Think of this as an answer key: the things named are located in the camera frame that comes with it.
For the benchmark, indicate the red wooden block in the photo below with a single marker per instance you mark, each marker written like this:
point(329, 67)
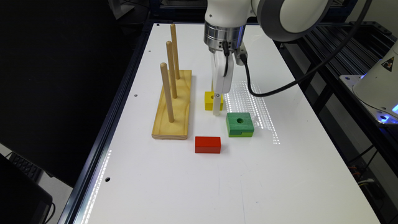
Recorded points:
point(207, 144)

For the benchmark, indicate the wooden peg board base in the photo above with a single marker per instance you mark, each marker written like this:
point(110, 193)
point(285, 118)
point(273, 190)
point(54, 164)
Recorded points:
point(177, 130)

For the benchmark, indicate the wooden peg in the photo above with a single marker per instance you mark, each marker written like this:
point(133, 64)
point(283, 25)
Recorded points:
point(175, 50)
point(170, 58)
point(167, 92)

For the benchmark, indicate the yellow wooden block with hole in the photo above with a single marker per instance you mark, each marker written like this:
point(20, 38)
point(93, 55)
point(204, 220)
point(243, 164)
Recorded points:
point(209, 98)

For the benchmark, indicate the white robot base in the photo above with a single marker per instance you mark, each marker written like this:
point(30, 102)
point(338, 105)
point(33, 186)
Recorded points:
point(377, 89)

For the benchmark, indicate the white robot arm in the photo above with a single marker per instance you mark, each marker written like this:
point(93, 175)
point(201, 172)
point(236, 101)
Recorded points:
point(225, 22)

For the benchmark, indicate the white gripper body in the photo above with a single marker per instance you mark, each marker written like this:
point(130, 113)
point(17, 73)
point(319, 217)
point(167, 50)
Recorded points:
point(222, 72)

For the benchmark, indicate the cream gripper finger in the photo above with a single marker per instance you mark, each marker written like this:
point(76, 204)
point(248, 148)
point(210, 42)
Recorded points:
point(217, 103)

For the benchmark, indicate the rear wooden peg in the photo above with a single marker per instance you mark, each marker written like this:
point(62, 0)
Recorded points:
point(175, 50)

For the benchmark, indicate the front wooden peg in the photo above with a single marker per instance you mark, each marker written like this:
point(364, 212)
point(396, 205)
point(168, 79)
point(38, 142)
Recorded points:
point(167, 92)

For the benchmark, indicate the middle wooden peg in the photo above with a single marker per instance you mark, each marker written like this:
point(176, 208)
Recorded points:
point(170, 58)

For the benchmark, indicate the green wooden block with hole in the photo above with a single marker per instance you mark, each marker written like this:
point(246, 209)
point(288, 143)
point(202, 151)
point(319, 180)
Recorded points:
point(239, 125)

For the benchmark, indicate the black aluminium frame rack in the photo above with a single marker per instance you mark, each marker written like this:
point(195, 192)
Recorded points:
point(358, 56)

